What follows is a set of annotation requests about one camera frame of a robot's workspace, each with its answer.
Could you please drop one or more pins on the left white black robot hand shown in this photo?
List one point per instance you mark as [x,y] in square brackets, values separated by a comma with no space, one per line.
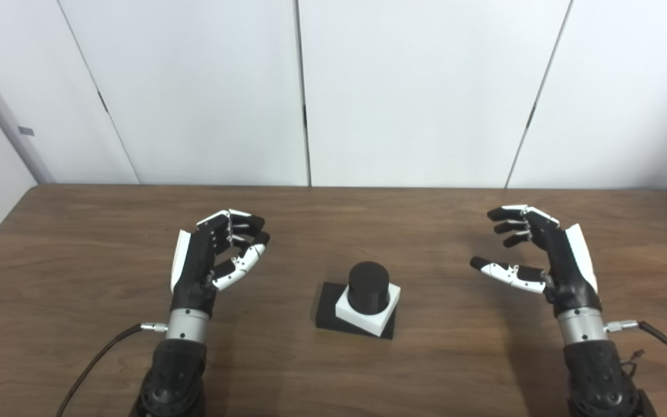
[194,272]

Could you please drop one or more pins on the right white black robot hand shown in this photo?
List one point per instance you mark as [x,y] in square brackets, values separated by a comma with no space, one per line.
[571,272]

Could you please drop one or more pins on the black peg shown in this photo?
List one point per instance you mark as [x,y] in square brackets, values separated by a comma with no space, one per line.
[368,286]

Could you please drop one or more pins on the white square piece with hole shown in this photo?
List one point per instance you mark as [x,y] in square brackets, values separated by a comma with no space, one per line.
[368,321]

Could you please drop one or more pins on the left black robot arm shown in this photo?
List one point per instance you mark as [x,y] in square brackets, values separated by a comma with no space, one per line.
[174,370]

